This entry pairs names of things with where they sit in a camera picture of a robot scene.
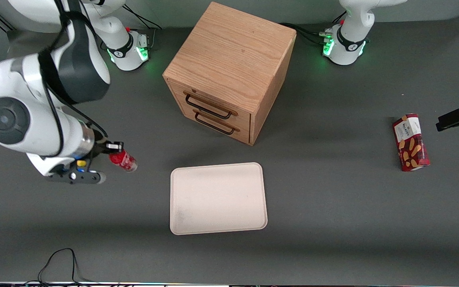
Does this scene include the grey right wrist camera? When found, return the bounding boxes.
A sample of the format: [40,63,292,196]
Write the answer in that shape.
[47,169,107,185]

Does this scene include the thin black table cable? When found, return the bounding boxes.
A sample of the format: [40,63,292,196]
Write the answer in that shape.
[22,248,94,286]

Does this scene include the wooden drawer front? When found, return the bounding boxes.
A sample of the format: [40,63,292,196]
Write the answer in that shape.
[174,104,251,145]
[171,82,252,125]

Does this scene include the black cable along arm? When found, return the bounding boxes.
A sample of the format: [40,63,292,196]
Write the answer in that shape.
[37,0,109,158]

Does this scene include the black metal drawer handle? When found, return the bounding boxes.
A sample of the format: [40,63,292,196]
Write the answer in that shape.
[183,91,239,120]
[193,108,240,135]

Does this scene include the black cables at arm base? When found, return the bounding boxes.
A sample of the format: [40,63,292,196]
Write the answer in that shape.
[279,23,333,46]
[122,4,163,31]

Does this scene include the small red coke bottle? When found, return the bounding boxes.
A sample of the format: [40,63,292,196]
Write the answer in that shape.
[109,150,138,172]

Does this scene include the wooden two-drawer cabinet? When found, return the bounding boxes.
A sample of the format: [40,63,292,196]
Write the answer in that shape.
[162,2,297,146]

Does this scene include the cream rectangular plastic tray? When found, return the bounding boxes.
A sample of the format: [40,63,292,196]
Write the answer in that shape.
[170,162,268,236]

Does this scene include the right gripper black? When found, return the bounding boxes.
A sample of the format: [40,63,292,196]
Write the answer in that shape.
[91,138,125,160]

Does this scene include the red tartan shortbread box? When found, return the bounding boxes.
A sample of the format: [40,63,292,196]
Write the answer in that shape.
[392,114,430,172]

